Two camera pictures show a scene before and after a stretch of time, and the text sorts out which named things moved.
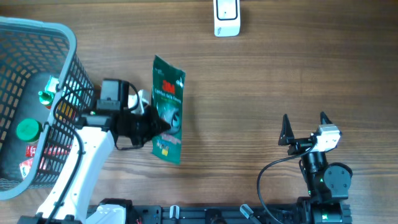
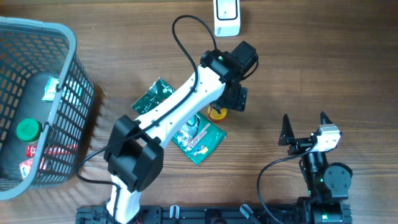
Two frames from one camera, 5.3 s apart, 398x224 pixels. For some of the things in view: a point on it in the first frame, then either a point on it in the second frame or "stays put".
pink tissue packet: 25,167 stays put
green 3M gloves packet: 168,98 -> 198,138
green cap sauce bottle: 46,98 -> 216,116
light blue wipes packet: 51,85 stays put
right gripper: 286,135 stays put
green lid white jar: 30,130 stays put
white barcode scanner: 227,18 stays put
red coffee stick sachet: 30,150 stays put
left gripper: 154,127 -> 237,100
